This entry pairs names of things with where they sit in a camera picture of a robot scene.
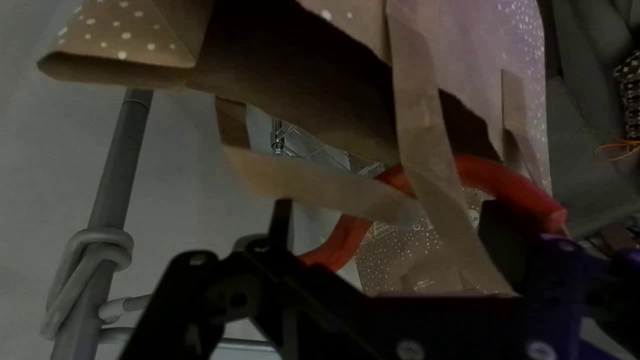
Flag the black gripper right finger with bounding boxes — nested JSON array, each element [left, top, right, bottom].
[[478, 200, 640, 360]]

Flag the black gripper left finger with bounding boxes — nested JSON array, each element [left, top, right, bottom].
[[117, 198, 402, 360]]

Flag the brown paper bag white dots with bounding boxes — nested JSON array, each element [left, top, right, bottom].
[[38, 0, 549, 295]]

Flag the grey metal stand pole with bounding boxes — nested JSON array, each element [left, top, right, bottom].
[[39, 91, 153, 360]]

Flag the lower orange coated hook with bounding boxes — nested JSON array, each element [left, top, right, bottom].
[[300, 214, 371, 273]]

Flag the orange coated hook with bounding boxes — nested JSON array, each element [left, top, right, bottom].
[[300, 214, 371, 273], [376, 154, 567, 241]]

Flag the upper orange coated hook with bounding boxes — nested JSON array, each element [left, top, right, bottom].
[[376, 154, 567, 241]]

